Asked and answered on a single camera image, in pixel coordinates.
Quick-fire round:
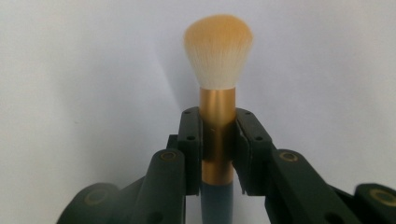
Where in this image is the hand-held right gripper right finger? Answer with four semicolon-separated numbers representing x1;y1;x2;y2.
233;107;277;197

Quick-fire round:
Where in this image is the angled-head makeup brush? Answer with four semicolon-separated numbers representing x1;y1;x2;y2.
182;13;254;224

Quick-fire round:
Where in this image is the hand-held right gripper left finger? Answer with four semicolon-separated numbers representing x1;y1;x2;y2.
167;106;204;197

